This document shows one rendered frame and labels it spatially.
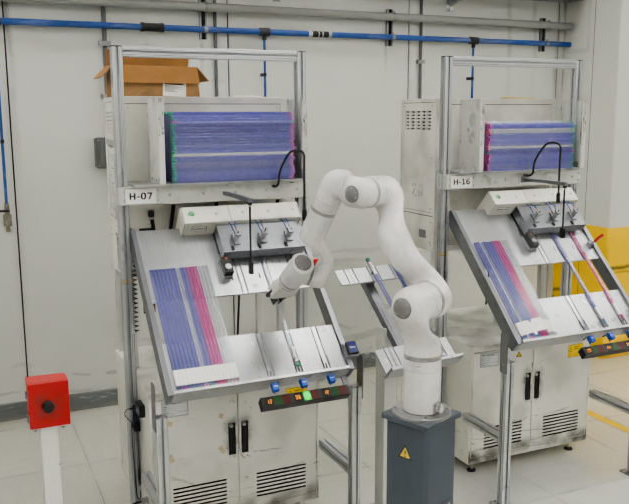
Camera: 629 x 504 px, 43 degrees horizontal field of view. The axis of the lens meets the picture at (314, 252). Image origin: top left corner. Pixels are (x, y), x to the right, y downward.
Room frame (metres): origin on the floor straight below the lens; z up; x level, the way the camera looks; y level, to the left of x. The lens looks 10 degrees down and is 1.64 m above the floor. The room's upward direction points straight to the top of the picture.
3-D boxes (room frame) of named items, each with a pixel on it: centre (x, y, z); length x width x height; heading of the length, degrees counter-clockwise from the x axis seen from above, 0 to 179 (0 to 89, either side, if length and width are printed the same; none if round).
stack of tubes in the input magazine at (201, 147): (3.18, 0.33, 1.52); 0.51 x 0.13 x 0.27; 114
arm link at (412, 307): (2.41, -0.32, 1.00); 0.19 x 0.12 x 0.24; 139
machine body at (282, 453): (3.27, 0.43, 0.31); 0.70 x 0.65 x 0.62; 114
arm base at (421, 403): (2.44, -0.34, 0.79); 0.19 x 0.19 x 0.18
